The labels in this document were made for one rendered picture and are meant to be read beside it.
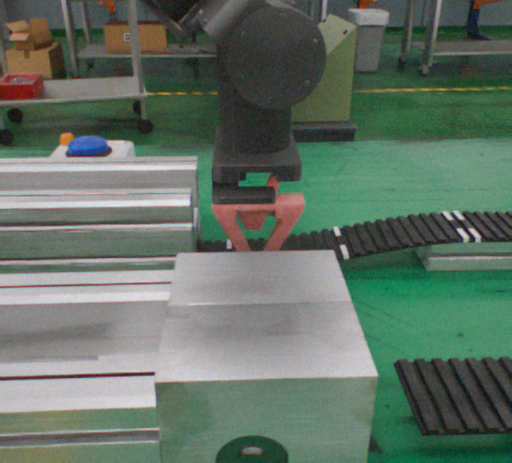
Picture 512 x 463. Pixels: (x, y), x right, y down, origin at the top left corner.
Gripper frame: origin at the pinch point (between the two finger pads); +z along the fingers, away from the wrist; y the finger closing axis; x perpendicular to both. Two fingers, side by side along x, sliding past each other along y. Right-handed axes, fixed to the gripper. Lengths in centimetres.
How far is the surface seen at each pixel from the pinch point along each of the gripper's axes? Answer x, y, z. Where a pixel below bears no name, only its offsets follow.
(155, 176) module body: -8.5, -2.3, -5.4
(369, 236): 10.2, -0.1, -0.2
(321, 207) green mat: 7.8, -11.2, 2.1
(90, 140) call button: -16.7, -13.0, -5.3
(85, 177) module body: -14.5, -2.3, -5.4
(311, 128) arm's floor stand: 11.0, -41.4, 2.3
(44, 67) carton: -177, -464, 69
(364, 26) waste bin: 125, -477, 35
